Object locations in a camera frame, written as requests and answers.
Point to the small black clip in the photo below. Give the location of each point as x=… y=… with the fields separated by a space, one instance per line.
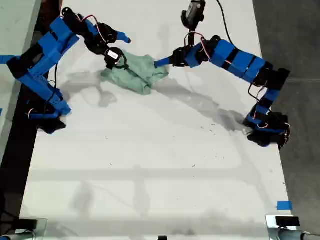
x=162 y=237

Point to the long blue tape strip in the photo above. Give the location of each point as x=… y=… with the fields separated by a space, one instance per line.
x=5 y=59

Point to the pale side table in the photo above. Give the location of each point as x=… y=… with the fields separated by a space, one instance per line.
x=15 y=25

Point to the short blue tape strip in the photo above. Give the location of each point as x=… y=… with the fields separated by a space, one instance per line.
x=284 y=205

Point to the black camera box white label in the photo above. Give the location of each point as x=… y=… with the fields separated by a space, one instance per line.
x=113 y=55
x=193 y=12

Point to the pale green T-shirt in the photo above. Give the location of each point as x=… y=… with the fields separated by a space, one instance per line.
x=140 y=75

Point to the small black box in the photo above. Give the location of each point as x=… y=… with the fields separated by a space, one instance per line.
x=26 y=223
x=287 y=221

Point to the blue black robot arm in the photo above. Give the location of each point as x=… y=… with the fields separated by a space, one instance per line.
x=237 y=60
x=42 y=57

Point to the metal clamp bracket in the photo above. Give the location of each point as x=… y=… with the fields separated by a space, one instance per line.
x=42 y=227
x=271 y=230

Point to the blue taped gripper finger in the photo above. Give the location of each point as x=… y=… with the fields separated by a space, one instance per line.
x=166 y=64
x=165 y=60
x=122 y=37

